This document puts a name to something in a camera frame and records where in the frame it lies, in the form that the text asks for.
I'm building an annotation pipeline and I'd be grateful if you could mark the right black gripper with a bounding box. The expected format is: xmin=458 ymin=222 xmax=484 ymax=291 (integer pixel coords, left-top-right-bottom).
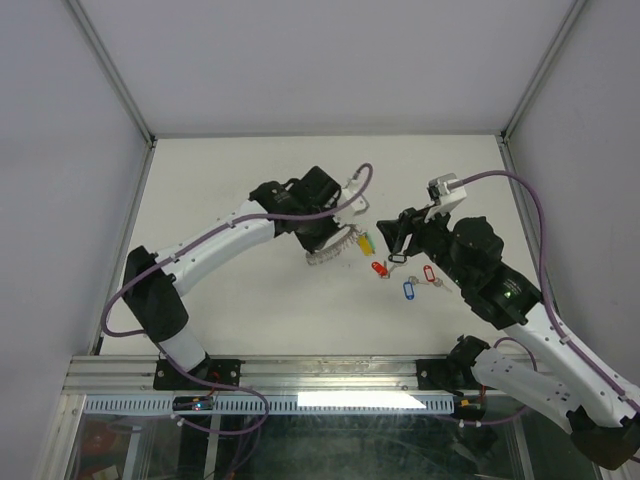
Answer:
xmin=376 ymin=202 xmax=471 ymax=290

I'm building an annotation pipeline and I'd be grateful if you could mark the keyring with yellow handle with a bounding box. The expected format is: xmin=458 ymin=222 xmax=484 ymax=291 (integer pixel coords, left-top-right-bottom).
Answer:
xmin=305 ymin=224 xmax=367 ymax=266

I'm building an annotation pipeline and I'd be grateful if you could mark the yellow tag key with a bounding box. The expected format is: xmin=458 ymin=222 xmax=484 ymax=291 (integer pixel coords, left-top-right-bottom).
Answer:
xmin=357 ymin=234 xmax=374 ymax=256

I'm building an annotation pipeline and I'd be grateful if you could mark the red tag key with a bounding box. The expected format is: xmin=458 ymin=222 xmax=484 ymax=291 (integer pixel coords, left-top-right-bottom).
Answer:
xmin=371 ymin=261 xmax=395 ymax=279
xmin=423 ymin=265 xmax=451 ymax=292

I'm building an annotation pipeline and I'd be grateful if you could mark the bright green tag key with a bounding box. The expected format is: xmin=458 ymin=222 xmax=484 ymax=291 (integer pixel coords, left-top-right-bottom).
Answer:
xmin=364 ymin=232 xmax=375 ymax=255

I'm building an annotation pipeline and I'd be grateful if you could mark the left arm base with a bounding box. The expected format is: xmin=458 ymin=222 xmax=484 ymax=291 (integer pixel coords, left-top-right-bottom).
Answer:
xmin=153 ymin=357 xmax=243 ymax=391

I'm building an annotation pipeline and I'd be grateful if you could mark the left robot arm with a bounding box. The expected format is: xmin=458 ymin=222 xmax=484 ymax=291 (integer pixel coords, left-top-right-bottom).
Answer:
xmin=123 ymin=166 xmax=351 ymax=389

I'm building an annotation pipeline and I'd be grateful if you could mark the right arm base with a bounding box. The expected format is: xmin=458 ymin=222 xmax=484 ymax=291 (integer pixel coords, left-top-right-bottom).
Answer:
xmin=415 ymin=336 xmax=490 ymax=396

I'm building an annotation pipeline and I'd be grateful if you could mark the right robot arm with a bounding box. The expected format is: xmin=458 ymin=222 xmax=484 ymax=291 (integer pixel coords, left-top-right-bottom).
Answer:
xmin=376 ymin=208 xmax=639 ymax=470

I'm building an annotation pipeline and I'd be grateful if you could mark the blue tag key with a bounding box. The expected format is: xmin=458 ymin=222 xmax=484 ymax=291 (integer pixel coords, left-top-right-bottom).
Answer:
xmin=402 ymin=276 xmax=430 ymax=301

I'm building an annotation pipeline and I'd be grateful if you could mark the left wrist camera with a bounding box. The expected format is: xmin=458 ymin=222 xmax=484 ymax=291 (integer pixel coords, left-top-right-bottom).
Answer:
xmin=338 ymin=179 xmax=370 ymax=221

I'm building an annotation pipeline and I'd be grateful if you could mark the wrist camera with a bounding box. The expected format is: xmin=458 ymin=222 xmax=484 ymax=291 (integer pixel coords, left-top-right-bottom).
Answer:
xmin=338 ymin=179 xmax=370 ymax=221
xmin=425 ymin=173 xmax=467 ymax=222

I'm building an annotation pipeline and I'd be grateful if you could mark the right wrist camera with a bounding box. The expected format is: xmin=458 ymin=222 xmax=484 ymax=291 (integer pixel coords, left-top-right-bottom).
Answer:
xmin=425 ymin=173 xmax=467 ymax=222

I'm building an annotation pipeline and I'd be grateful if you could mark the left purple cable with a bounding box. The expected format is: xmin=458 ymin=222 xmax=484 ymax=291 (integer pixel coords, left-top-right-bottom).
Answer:
xmin=101 ymin=162 xmax=375 ymax=401

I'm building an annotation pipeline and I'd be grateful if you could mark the purple cable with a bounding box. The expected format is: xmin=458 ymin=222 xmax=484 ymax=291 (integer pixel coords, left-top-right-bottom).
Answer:
xmin=447 ymin=170 xmax=640 ymax=416
xmin=101 ymin=162 xmax=375 ymax=401

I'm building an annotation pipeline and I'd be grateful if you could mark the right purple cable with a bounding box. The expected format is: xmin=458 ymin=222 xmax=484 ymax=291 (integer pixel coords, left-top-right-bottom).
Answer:
xmin=447 ymin=170 xmax=640 ymax=416

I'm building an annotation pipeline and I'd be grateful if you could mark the white slotted cable duct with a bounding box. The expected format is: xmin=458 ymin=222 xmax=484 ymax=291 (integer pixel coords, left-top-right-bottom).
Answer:
xmin=85 ymin=392 xmax=455 ymax=416

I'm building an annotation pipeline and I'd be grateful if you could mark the aluminium mounting rail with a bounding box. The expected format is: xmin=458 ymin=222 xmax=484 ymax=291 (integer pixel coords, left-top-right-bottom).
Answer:
xmin=62 ymin=353 xmax=551 ymax=396

